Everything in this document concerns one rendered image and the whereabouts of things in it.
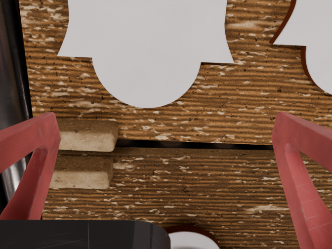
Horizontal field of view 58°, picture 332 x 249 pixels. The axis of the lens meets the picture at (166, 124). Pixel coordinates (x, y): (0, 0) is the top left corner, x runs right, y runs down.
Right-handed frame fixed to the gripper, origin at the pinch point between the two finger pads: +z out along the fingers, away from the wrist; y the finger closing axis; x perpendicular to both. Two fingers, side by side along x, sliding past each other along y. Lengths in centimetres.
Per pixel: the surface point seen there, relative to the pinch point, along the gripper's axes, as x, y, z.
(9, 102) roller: 6.0, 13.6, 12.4
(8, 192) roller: 15.2, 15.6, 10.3
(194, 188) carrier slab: 13.4, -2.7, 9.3
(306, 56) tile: 1.3, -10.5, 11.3
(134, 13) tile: -1.7, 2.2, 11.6
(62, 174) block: 9.5, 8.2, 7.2
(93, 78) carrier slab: 3.2, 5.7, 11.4
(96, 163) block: 9.5, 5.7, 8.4
